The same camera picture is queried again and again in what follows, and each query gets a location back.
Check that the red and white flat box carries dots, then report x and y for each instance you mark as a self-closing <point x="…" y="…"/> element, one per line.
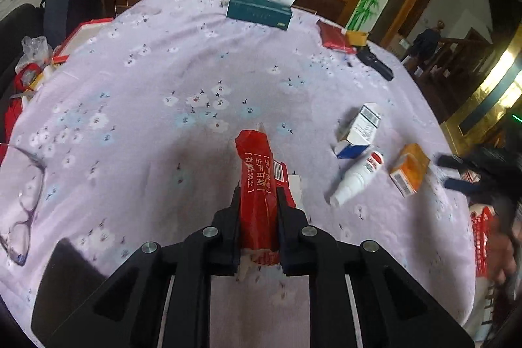
<point x="87" y="28"/>

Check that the red plastic mesh basket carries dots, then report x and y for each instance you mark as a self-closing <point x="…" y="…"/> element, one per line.
<point x="483" y="242"/>

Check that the wooden stair railing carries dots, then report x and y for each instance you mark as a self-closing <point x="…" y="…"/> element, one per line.
<point x="448" y="54"/>

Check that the white and blue box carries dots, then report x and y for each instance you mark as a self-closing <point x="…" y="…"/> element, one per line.
<point x="361" y="128"/>

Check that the small yellow tape roll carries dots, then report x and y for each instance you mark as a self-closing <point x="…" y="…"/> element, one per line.
<point x="357" y="38"/>

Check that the eyeglasses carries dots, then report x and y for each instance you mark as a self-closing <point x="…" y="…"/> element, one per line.
<point x="20" y="240"/>

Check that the clear plastic bag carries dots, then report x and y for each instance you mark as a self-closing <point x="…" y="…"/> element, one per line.
<point x="34" y="52"/>

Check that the flat dark red packet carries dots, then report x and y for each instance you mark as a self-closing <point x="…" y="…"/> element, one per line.
<point x="332" y="36"/>

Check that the orange box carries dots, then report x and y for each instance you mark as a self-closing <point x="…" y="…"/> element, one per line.
<point x="410" y="168"/>

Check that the dark jacket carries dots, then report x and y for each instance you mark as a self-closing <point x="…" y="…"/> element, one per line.
<point x="426" y="42"/>

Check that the person's right hand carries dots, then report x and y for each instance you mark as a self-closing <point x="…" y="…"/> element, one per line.
<point x="505" y="258"/>

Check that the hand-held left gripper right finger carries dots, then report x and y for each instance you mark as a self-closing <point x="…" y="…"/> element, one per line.
<point x="284" y="229"/>

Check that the golden pillar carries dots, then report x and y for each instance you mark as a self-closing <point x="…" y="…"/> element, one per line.
<point x="485" y="99"/>

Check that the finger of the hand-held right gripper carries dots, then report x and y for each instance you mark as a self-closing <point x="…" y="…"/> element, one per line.
<point x="459" y="185"/>
<point x="450" y="161"/>

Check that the black remote device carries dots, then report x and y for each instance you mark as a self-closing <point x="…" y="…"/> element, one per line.
<point x="377" y="62"/>

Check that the purple floral tablecloth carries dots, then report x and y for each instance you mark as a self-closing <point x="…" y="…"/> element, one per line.
<point x="163" y="66"/>

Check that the torn red packet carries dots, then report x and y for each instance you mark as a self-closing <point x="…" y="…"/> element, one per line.
<point x="255" y="185"/>

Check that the dark blue bag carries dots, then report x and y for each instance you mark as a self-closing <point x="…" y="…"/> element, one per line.
<point x="69" y="15"/>

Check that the teal tissue box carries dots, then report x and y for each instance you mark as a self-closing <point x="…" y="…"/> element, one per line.
<point x="257" y="11"/>

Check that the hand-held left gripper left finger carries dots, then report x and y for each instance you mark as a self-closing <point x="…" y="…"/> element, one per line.
<point x="234" y="217"/>

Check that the white plastic bottle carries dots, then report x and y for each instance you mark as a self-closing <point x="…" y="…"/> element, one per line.
<point x="354" y="181"/>

